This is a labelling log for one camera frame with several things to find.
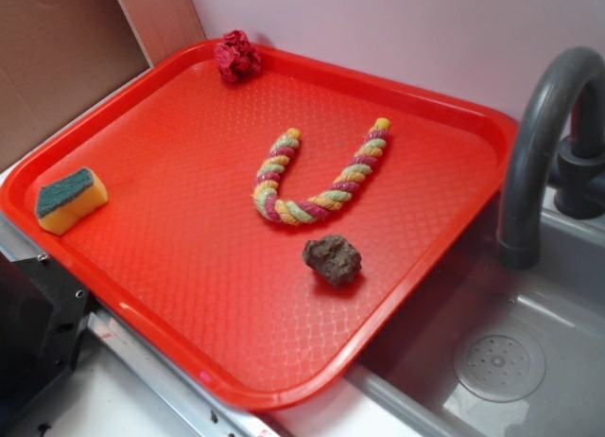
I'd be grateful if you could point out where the red plastic tray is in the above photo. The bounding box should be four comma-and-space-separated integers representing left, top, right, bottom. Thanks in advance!
1, 42, 516, 411

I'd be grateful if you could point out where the yellow green sponge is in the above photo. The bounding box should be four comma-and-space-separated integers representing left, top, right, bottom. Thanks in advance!
35, 167, 109, 236

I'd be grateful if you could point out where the grey curved faucet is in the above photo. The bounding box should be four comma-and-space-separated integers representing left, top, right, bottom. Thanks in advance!
497, 46, 604, 270

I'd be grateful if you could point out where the round sink drain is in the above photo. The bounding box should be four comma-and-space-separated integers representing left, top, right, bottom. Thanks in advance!
453, 326, 546, 403

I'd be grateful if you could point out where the multicolour twisted rope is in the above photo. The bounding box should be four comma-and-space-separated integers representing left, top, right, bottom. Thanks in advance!
250, 117, 392, 227

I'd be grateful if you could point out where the black metal bracket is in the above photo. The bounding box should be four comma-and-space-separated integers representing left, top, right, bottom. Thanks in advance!
1, 256, 90, 431

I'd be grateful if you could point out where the brown rock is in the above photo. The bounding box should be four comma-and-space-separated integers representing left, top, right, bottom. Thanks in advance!
302, 234, 362, 288

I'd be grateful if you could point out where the brown cardboard panel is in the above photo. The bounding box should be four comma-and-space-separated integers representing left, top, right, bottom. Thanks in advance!
0, 0, 208, 173

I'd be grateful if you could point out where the aluminium rail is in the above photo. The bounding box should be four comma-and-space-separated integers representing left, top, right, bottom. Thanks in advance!
0, 217, 266, 437

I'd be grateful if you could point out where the crumpled red paper ball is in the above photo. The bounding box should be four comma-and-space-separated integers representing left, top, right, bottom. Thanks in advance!
214, 29, 261, 83

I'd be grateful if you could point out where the grey plastic sink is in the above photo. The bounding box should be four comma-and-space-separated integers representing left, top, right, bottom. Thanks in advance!
343, 184, 605, 437

